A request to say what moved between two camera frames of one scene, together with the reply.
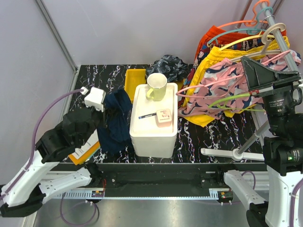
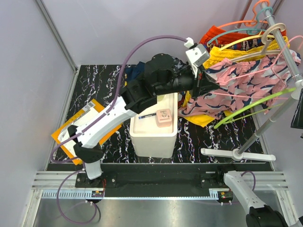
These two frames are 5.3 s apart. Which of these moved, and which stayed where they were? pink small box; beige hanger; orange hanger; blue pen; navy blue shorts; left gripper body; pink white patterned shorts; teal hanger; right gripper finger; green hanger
Moved: navy blue shorts; green hanger; left gripper body; right gripper finger
Stayed: pink small box; orange hanger; blue pen; pink white patterned shorts; teal hanger; beige hanger
